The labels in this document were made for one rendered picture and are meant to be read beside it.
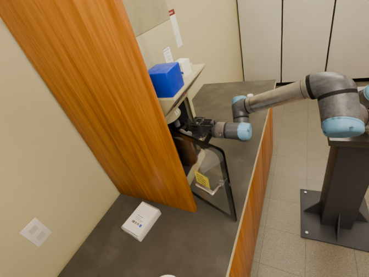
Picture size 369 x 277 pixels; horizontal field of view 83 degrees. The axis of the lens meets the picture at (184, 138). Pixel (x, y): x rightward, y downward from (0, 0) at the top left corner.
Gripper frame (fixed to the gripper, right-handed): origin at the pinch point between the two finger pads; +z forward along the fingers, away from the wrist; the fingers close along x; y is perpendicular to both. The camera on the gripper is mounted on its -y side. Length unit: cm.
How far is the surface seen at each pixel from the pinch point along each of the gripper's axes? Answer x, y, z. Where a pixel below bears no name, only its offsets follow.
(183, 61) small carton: -0.8, 34.9, -11.9
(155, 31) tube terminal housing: 0.0, 47.9, -4.0
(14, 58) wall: 29, 54, 39
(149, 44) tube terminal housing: 6.7, 45.0, -4.0
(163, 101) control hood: 18.7, 28.4, -10.7
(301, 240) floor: -23, -122, -61
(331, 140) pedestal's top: -35, -29, -70
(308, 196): -66, -121, -65
